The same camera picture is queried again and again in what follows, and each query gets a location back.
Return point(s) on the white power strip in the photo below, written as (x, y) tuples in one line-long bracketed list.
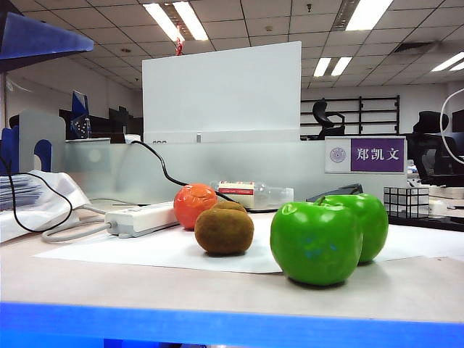
[(145, 219)]

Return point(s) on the double ceiling light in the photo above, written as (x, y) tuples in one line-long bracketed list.
[(174, 21), (320, 67), (449, 62)]

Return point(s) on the black flat tray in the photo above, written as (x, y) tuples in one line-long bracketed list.
[(427, 222)]

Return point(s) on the green apple with blue marks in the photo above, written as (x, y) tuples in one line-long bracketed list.
[(315, 246)]

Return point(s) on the blurred left gripper finger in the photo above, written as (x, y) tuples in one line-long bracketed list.
[(32, 38), (18, 63)]

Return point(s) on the blue crystal trophy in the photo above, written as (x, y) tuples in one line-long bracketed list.
[(80, 116)]

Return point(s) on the frosted glass desk partition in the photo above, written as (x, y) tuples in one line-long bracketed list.
[(108, 170)]

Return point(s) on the orange mandarin fruit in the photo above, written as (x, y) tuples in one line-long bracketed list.
[(192, 206)]

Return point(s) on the white paper sheet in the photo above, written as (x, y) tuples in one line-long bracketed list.
[(145, 250)]

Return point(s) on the plain green apple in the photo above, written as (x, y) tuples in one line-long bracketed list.
[(373, 224)]

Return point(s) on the red hanging ornament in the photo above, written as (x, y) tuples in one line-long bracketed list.
[(178, 47)]

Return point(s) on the black stapler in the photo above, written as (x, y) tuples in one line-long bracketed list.
[(340, 190)]

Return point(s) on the grey blue file holder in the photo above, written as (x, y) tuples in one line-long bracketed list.
[(40, 127)]

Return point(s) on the wide ceiling light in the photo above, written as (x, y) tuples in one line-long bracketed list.
[(369, 14)]

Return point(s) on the stack of documents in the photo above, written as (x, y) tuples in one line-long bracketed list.
[(18, 192)]

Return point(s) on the clear bottle with red label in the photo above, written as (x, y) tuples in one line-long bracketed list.
[(264, 195)]

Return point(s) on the purple white name sign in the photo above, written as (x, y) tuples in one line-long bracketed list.
[(377, 155)]

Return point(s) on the dark background desk dividers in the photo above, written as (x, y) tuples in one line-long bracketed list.
[(108, 127)]

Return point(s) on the black mesh office chair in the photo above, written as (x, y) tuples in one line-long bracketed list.
[(431, 123)]

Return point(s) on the white plastic bag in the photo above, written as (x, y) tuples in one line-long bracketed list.
[(54, 195)]

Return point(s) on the small white block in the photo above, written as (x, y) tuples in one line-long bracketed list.
[(438, 207)]

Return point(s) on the silver mirror cube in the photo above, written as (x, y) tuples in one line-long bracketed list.
[(406, 201)]

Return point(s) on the black shelf rack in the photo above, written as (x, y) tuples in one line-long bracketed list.
[(398, 108)]

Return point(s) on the white plug adapter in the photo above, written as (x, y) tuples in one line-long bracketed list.
[(132, 138)]

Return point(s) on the ceiling air vent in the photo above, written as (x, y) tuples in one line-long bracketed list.
[(413, 48)]

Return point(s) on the white board panel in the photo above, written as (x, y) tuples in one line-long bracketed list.
[(217, 90)]

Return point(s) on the brown kiwi fruit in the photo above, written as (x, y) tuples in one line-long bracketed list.
[(228, 206), (223, 232)]

